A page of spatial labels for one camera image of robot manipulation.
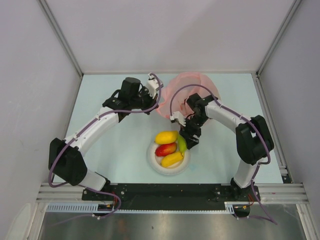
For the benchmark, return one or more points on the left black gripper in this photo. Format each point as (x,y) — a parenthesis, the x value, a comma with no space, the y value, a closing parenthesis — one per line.
(151,102)

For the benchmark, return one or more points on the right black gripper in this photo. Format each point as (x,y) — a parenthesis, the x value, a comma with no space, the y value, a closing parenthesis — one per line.
(188,133)

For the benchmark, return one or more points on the yellow fake mango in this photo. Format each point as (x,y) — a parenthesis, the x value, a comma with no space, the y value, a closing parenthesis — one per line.
(171,159)
(166,137)

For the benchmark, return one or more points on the red fake mango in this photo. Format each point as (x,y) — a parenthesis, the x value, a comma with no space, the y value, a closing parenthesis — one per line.
(166,149)

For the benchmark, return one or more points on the pink plastic bag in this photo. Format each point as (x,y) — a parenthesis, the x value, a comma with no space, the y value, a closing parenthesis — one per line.
(176,92)

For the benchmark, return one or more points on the white paper plate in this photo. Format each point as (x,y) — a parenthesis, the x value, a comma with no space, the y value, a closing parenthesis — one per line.
(155,162)

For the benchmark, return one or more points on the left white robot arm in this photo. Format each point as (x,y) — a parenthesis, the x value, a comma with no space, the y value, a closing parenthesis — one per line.
(66,156)

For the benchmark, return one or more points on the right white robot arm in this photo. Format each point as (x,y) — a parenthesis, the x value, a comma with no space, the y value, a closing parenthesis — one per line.
(253,138)

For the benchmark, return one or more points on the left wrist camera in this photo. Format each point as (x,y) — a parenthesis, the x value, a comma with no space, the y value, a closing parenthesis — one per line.
(153,85)

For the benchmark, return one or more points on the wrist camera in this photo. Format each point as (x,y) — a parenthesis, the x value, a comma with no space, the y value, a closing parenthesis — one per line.
(153,85)
(178,117)

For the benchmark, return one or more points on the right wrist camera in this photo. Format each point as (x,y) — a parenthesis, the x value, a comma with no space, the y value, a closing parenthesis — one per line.
(178,117)

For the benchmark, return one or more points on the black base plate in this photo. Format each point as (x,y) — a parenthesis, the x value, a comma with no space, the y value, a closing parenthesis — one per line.
(179,196)

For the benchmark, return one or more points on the white cable duct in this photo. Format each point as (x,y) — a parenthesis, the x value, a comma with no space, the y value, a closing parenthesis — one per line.
(79,207)

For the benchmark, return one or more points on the aluminium frame rail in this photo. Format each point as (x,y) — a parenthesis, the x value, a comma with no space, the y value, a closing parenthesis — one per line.
(49,15)

